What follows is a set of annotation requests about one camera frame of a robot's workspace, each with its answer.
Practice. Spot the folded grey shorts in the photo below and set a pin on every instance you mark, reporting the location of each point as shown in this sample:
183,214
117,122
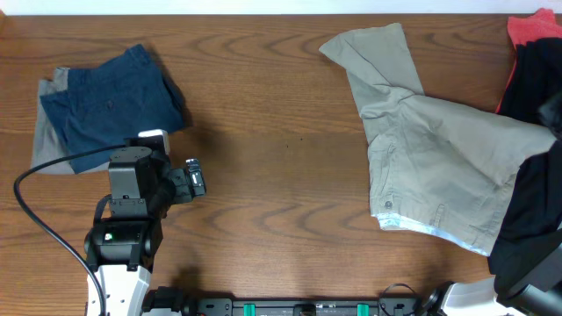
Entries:
61,127

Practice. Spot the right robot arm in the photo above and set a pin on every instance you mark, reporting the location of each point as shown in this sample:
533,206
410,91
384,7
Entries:
526,259

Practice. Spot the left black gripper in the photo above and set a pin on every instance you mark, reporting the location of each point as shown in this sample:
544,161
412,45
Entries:
183,191

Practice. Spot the khaki shorts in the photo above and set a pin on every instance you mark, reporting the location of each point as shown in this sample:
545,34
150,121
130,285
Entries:
436,167

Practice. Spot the red garment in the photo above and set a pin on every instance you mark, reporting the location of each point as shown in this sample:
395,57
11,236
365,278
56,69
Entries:
531,28

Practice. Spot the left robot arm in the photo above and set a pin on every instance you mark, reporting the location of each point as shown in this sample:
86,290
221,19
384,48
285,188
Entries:
127,232

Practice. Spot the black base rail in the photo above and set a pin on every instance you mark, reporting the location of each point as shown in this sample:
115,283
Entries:
307,307

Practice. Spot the black garment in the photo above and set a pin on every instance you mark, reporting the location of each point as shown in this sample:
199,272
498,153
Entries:
535,208

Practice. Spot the folded navy blue shorts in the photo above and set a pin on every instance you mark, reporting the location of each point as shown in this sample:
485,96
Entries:
137,97

